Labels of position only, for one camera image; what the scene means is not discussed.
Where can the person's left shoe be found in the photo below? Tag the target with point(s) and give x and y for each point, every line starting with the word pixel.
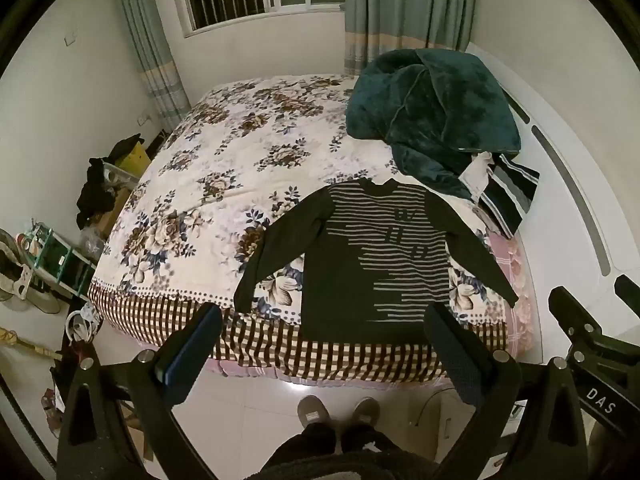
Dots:
pixel 312 410

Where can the grey-green curtain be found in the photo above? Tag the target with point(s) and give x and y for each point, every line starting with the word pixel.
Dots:
pixel 400 5
pixel 155 60

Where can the white electric fan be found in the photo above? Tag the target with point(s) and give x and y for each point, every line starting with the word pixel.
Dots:
pixel 15 270

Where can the person's dark trouser legs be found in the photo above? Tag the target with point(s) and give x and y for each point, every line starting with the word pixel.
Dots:
pixel 330 442

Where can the yellow box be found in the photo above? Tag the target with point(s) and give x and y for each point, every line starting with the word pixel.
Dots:
pixel 134 162

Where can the person's right shoe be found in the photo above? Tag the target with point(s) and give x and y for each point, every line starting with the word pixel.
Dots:
pixel 366 411

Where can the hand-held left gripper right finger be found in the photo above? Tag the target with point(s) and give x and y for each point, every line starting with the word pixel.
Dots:
pixel 457 355

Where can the white crumpled cloth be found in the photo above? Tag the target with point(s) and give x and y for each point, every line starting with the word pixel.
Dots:
pixel 477 175

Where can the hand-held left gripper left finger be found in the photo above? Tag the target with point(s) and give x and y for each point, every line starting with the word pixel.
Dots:
pixel 187 347

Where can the dark green striped sweater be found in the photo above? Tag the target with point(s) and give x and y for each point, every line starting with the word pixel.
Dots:
pixel 350 280

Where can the black and white striped cloth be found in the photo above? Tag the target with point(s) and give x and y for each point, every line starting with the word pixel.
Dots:
pixel 510 190

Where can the floral bed quilt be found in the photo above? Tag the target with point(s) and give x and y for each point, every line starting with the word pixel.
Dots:
pixel 210 180

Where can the white bed headboard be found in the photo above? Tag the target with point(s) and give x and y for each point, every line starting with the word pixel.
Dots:
pixel 565 170

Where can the green metal rack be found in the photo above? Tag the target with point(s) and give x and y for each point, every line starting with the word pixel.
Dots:
pixel 60 260

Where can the pile of black clothes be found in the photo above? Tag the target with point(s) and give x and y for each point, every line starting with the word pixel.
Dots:
pixel 97 185

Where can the bamboo stick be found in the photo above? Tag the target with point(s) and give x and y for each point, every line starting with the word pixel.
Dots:
pixel 30 345

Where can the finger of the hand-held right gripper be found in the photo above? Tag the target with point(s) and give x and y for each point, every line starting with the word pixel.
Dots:
pixel 629 287
pixel 585 325

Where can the person's shoe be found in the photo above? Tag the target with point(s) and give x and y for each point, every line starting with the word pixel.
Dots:
pixel 366 411
pixel 312 410

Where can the teal plush blanket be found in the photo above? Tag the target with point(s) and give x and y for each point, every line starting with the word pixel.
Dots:
pixel 430 110

